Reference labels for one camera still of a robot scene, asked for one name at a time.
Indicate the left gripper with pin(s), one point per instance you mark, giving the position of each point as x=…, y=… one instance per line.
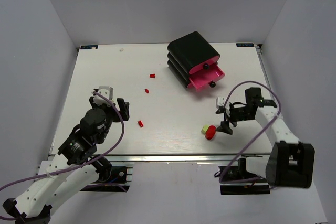
x=115, y=112

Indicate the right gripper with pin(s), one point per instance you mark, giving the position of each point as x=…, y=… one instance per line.
x=228, y=115

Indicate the red round lego block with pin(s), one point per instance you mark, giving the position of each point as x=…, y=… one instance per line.
x=210, y=132

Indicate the pale yellow small lego brick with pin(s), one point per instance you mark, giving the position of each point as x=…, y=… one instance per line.
x=204, y=129

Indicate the red sloped lego piece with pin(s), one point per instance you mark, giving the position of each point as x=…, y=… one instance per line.
x=140, y=124

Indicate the pink drawer with black knob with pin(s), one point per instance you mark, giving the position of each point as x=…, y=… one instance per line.
x=201, y=65

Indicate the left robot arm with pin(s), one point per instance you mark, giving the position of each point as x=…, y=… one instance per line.
x=74, y=167

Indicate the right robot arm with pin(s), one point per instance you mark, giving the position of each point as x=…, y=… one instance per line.
x=290, y=163

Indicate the black drawer cabinet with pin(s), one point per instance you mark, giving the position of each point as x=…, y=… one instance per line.
x=186, y=52

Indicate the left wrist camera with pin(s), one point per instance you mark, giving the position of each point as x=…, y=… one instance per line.
x=103, y=95

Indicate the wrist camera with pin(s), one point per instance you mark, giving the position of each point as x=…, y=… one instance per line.
x=220, y=105
x=103, y=95

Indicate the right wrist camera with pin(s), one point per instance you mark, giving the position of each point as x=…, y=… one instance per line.
x=220, y=105

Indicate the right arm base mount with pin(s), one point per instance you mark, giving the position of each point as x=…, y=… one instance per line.
x=238, y=181

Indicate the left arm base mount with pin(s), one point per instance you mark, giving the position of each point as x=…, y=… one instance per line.
x=115, y=175

